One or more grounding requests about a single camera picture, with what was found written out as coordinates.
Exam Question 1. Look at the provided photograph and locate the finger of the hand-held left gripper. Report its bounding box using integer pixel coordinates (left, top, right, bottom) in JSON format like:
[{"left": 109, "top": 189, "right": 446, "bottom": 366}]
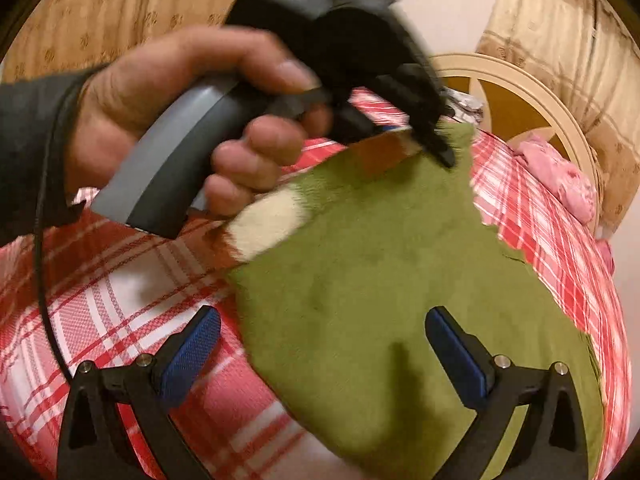
[
  {"left": 327, "top": 97, "right": 403, "bottom": 143},
  {"left": 380, "top": 62, "right": 457, "bottom": 170}
]

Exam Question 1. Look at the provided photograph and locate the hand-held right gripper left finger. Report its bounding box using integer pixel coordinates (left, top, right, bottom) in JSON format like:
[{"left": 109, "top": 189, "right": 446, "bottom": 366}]
[{"left": 56, "top": 305, "right": 222, "bottom": 480}]

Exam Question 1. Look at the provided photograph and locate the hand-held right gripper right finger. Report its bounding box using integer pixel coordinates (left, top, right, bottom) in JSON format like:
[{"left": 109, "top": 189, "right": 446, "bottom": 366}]
[{"left": 424, "top": 306, "right": 588, "bottom": 480}]

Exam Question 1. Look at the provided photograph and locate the green striped knit sweater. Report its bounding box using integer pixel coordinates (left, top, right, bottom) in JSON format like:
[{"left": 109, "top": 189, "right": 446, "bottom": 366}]
[{"left": 207, "top": 122, "right": 608, "bottom": 480}]

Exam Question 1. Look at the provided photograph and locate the person's left forearm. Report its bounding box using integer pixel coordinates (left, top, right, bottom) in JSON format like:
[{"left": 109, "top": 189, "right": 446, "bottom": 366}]
[{"left": 0, "top": 67, "right": 101, "bottom": 246}]

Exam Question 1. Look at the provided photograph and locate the person's left hand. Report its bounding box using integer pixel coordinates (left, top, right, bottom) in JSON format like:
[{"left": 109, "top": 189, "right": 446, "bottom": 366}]
[{"left": 67, "top": 25, "right": 333, "bottom": 218}]

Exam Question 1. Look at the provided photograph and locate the grey patterned pillow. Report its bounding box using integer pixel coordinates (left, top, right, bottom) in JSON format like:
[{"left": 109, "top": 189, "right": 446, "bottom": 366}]
[{"left": 445, "top": 87, "right": 486, "bottom": 123}]

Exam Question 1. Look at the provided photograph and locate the cream wooden headboard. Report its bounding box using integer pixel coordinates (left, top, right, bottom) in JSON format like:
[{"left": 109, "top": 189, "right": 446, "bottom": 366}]
[{"left": 430, "top": 52, "right": 601, "bottom": 233}]

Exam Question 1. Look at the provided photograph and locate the bed with red plaid sheet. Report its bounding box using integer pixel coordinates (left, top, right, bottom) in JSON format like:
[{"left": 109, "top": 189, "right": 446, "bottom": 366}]
[{"left": 0, "top": 87, "right": 633, "bottom": 480}]

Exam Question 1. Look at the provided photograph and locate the pink pillow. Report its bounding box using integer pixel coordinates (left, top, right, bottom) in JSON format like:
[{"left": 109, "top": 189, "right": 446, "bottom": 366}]
[{"left": 515, "top": 132, "right": 598, "bottom": 226}]

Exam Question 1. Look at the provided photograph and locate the beige floral curtain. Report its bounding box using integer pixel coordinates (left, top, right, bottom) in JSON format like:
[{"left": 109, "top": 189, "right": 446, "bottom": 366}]
[
  {"left": 0, "top": 0, "right": 263, "bottom": 83},
  {"left": 475, "top": 0, "right": 640, "bottom": 231}
]

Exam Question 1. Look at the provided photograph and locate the pink cloth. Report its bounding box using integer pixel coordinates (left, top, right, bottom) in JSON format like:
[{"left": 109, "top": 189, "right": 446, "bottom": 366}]
[{"left": 595, "top": 237, "right": 617, "bottom": 276}]

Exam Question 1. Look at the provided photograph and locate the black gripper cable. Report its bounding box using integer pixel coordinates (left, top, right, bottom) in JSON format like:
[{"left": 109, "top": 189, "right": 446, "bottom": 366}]
[{"left": 32, "top": 72, "right": 81, "bottom": 386}]

